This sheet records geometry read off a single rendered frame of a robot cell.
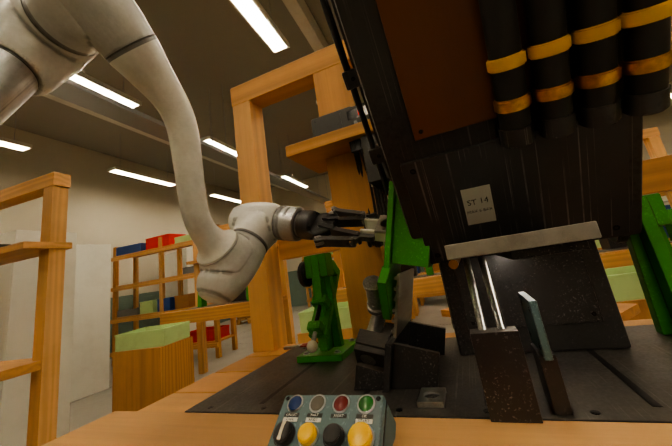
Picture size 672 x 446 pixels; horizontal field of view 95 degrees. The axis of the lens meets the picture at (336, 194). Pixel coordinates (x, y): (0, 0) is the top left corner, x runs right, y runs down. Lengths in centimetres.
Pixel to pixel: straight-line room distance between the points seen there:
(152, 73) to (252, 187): 65
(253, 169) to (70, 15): 74
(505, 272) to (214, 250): 62
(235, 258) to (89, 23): 50
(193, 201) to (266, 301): 59
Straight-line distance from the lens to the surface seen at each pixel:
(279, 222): 78
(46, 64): 78
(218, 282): 72
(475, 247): 42
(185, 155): 71
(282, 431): 50
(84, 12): 72
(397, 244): 62
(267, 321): 120
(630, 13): 52
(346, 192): 105
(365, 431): 45
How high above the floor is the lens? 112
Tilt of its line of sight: 13 degrees up
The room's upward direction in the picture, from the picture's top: 9 degrees counter-clockwise
